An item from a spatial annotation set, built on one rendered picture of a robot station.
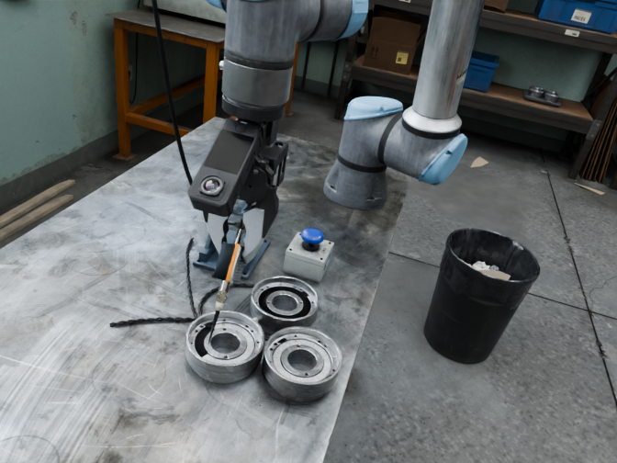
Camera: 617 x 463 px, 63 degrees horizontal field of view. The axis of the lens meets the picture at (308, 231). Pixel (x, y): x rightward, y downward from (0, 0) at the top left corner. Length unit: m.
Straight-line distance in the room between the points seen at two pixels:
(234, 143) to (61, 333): 0.38
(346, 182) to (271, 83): 0.61
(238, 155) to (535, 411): 1.67
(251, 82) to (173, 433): 0.41
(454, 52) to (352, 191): 0.36
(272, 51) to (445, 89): 0.51
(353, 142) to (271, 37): 0.60
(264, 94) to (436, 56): 0.48
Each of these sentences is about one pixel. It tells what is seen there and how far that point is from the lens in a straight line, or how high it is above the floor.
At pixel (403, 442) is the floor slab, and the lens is 1.74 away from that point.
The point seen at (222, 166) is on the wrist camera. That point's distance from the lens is 0.55.
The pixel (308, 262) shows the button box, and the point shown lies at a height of 0.84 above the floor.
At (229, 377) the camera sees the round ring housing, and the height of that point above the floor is 0.82.
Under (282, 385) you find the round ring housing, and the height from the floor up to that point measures 0.83.
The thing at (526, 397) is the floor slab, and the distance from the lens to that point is 2.08.
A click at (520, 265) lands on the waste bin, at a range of 2.06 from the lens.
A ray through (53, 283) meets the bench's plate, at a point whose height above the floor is 0.80.
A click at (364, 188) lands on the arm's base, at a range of 1.13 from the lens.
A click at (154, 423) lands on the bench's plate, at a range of 0.66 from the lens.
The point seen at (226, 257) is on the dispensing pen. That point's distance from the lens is 0.64.
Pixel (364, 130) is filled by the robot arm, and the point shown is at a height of 0.98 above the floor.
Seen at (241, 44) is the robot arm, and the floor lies 1.21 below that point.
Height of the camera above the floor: 1.33
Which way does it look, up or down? 31 degrees down
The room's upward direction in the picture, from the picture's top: 10 degrees clockwise
